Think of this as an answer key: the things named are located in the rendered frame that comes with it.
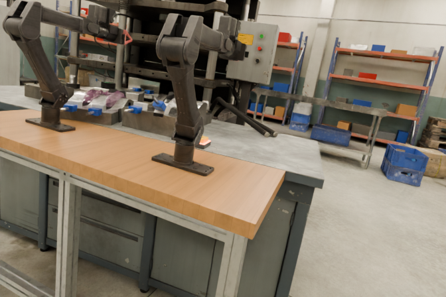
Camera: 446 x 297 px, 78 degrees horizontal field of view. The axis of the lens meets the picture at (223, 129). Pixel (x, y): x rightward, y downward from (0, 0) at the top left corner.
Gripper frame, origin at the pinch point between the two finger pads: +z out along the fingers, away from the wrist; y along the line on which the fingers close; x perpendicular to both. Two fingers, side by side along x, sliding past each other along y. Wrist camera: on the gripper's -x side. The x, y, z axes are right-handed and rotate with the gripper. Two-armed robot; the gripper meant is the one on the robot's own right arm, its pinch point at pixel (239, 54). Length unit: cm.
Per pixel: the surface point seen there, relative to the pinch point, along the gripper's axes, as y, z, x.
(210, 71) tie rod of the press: 39, 60, 7
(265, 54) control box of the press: 7, 75, -11
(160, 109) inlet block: 26.9, -12.3, 28.6
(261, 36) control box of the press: 12, 73, -22
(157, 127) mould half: 27.1, -12.1, 36.6
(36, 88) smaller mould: 112, -7, 33
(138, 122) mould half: 37, -13, 37
